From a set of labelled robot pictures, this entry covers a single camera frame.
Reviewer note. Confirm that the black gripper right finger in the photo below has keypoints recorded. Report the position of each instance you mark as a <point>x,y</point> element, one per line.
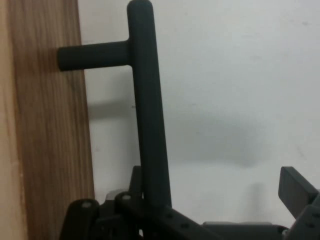
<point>297,190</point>

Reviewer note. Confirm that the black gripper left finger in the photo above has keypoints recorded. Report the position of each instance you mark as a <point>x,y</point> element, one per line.
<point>130,220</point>

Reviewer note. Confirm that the wooden cabinet front panel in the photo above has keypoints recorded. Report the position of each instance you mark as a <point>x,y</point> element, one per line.
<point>50,125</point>

